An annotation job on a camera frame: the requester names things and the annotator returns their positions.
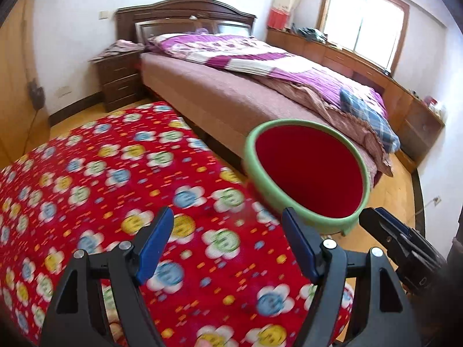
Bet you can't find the white and red curtain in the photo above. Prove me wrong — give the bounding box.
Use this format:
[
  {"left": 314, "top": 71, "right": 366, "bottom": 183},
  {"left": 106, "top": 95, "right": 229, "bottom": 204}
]
[{"left": 268, "top": 0, "right": 308, "bottom": 31}]

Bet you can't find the red flower printed blanket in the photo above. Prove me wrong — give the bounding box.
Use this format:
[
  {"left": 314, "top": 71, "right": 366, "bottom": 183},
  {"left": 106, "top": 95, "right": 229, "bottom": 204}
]
[{"left": 0, "top": 101, "right": 354, "bottom": 347}]

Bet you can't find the long wooden window cabinet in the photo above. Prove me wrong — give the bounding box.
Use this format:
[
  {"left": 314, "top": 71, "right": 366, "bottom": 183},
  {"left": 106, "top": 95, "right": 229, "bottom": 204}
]
[{"left": 267, "top": 27, "right": 445, "bottom": 172}]

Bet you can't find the wooden wardrobe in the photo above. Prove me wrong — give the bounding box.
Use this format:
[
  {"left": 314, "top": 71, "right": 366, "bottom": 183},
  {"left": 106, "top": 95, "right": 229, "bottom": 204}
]
[{"left": 0, "top": 0, "right": 51, "bottom": 167}]

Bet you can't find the dark clothes pile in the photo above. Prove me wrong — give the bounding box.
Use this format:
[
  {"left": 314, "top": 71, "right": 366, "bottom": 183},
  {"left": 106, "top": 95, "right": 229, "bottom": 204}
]
[{"left": 291, "top": 25, "right": 328, "bottom": 43}]

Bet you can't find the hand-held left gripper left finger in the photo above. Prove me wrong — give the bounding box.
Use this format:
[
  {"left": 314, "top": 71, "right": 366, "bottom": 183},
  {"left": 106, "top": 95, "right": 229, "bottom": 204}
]
[{"left": 41, "top": 207, "right": 175, "bottom": 347}]

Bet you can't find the pink clothes pile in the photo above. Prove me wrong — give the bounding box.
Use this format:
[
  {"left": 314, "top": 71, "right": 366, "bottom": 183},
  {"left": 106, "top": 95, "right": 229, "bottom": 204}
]
[{"left": 89, "top": 39, "right": 145, "bottom": 62}]

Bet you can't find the black hanging bag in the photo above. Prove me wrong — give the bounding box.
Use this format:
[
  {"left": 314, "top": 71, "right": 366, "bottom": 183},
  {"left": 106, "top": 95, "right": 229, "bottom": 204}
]
[{"left": 29, "top": 80, "right": 46, "bottom": 110}]

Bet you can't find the red bucket with green rim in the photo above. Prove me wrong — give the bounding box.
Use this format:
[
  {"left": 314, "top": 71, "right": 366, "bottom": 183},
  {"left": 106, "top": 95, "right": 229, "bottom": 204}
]
[{"left": 243, "top": 119, "right": 371, "bottom": 236}]

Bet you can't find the purple and white quilt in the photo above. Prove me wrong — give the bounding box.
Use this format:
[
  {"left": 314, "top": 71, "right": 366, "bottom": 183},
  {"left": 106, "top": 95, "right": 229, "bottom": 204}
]
[{"left": 146, "top": 33, "right": 387, "bottom": 116}]

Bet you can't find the dark wooden bed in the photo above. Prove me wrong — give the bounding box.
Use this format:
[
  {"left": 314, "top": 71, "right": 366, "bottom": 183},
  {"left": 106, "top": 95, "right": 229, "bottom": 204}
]
[{"left": 115, "top": 0, "right": 400, "bottom": 189}]

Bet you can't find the blue plaid pillow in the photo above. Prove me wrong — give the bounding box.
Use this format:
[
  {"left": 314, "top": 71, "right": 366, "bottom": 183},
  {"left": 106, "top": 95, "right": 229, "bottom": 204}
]
[{"left": 340, "top": 88, "right": 400, "bottom": 152}]

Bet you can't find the pink ruffled blanket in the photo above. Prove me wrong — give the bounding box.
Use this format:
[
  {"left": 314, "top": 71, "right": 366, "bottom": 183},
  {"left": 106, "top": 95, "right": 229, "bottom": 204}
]
[{"left": 258, "top": 76, "right": 394, "bottom": 178}]

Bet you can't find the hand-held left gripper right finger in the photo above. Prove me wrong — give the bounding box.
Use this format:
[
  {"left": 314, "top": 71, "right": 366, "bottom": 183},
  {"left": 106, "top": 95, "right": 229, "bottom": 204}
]
[{"left": 282, "top": 207, "right": 422, "bottom": 347}]

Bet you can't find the wooden framed window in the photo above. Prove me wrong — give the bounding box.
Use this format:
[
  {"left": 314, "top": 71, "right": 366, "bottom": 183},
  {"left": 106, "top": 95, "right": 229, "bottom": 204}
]
[{"left": 320, "top": 0, "right": 410, "bottom": 73}]

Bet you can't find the dark wooden nightstand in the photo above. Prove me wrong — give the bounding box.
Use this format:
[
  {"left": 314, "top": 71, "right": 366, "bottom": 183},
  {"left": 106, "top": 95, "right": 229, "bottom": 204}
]
[{"left": 90, "top": 51, "right": 143, "bottom": 112}]

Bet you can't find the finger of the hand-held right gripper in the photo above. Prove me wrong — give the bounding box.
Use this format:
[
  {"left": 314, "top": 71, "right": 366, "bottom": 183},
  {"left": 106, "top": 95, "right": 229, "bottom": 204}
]
[
  {"left": 376, "top": 208, "right": 412, "bottom": 241},
  {"left": 359, "top": 207, "right": 393, "bottom": 246}
]

